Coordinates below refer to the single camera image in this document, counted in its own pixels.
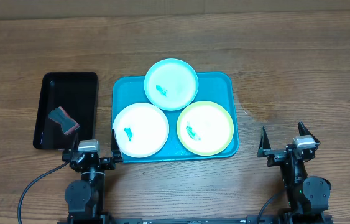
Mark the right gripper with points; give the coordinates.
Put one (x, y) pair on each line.
(273, 156)

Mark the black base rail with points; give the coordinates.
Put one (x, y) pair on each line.
(251, 219)

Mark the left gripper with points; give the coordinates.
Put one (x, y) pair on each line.
(107, 163)

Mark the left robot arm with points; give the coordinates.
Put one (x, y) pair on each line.
(85, 197)

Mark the teal plastic serving tray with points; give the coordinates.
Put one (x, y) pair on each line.
(213, 86)

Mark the red and green sponge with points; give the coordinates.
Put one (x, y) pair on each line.
(61, 117)

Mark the light blue plate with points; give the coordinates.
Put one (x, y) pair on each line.
(171, 84)

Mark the green rimmed plate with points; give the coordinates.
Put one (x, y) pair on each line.
(205, 128)

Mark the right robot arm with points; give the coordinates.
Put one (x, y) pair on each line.
(307, 195)

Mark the black rectangular tray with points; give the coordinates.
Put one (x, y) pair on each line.
(77, 94)

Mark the white plate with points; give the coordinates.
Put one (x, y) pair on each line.
(141, 130)

